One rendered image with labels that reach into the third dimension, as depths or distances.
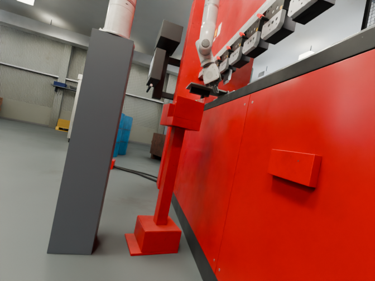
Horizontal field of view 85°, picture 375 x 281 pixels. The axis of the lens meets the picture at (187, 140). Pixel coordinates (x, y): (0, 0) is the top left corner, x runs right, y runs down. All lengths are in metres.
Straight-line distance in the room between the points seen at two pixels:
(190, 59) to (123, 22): 1.48
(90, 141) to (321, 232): 0.88
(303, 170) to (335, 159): 0.06
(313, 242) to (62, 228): 0.95
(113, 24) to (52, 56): 10.91
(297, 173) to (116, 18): 0.98
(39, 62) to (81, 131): 11.11
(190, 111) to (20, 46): 11.69
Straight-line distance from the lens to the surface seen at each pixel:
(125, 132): 4.84
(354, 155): 0.48
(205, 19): 1.41
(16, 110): 12.04
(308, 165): 0.52
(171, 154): 1.11
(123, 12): 1.16
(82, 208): 1.07
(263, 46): 1.29
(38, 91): 11.83
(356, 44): 0.57
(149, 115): 11.07
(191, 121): 1.07
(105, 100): 1.00
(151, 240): 1.15
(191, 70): 2.48
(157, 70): 2.55
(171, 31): 2.76
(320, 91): 0.58
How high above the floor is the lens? 0.59
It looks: level
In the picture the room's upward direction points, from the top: 11 degrees clockwise
